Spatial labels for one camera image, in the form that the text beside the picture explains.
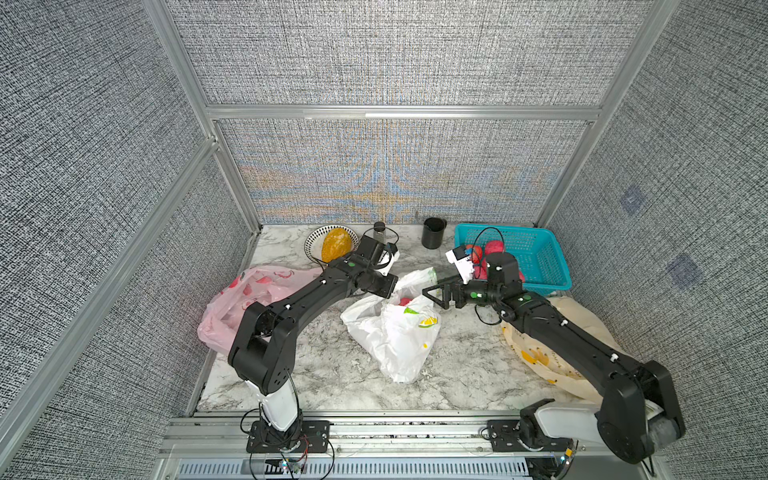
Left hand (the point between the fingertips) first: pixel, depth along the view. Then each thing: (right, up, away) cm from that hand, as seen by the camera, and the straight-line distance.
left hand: (397, 283), depth 87 cm
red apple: (+18, +8, -17) cm, 26 cm away
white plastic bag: (+1, -10, -12) cm, 16 cm away
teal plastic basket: (+52, +6, +19) cm, 56 cm away
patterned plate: (-30, +14, +26) cm, 42 cm away
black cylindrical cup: (+14, +17, +23) cm, 32 cm away
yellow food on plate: (-20, +12, +18) cm, 30 cm away
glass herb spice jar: (-6, +18, +21) cm, 28 cm away
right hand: (+9, +2, -9) cm, 13 cm away
